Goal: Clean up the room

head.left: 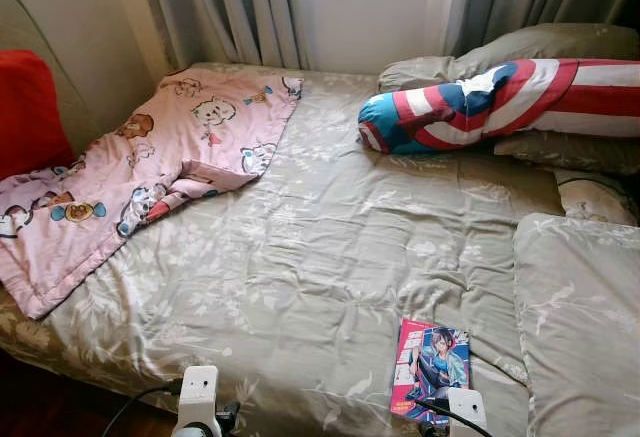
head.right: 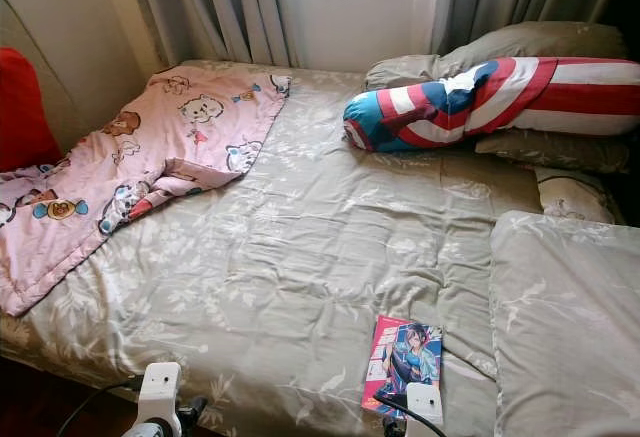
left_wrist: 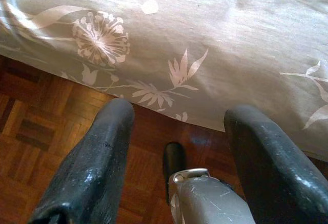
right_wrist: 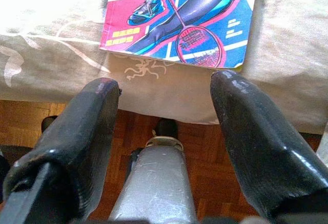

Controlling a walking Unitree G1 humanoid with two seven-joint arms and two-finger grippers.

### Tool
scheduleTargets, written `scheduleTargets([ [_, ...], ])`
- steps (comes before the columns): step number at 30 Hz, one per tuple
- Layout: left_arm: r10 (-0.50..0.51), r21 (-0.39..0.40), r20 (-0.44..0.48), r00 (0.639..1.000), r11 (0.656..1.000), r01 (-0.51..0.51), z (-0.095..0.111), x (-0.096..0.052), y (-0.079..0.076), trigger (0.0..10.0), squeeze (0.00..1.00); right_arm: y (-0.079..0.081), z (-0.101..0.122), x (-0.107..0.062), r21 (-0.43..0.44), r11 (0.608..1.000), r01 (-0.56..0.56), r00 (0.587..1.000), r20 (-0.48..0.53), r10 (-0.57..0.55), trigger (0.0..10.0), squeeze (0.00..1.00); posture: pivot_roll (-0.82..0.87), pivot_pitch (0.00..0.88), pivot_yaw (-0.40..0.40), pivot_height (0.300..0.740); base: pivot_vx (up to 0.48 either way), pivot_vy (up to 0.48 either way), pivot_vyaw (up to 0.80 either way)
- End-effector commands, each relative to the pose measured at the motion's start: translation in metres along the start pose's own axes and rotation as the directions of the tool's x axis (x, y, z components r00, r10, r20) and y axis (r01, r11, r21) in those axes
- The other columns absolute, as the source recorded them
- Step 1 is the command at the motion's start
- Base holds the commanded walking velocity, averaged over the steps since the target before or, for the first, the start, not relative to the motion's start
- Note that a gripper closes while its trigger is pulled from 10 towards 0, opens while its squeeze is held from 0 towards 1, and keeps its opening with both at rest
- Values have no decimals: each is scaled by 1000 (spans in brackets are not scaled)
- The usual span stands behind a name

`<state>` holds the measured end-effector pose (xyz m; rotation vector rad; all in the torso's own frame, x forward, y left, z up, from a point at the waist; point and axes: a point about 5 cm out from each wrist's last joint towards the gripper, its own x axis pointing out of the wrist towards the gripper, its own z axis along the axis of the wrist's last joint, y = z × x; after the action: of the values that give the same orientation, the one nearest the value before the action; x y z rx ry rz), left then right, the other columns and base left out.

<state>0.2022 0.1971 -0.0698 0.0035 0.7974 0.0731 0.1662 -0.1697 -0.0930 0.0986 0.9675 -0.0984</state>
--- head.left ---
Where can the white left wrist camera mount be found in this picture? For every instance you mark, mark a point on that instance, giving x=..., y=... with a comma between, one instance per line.
x=197, y=392

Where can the pink cartoon print blanket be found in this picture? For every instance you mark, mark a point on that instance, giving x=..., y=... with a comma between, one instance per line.
x=150, y=177

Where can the colourful manga book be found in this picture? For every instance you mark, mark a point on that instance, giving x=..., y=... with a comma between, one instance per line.
x=430, y=357

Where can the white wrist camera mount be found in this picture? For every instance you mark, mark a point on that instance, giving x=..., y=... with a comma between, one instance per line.
x=468, y=412
x=197, y=392

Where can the bed with grey floral cover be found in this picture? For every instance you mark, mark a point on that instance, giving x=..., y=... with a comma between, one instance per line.
x=350, y=257

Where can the large grey floral pillow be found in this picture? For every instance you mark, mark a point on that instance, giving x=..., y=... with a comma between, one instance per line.
x=580, y=327

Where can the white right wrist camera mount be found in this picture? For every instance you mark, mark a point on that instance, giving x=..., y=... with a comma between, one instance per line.
x=468, y=412

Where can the small cream floral pillow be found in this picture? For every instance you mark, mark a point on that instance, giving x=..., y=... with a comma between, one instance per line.
x=595, y=199

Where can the red fabric cushion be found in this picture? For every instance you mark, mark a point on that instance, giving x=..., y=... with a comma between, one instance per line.
x=30, y=117

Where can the red white blue shield bolster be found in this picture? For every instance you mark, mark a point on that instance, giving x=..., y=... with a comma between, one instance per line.
x=520, y=102

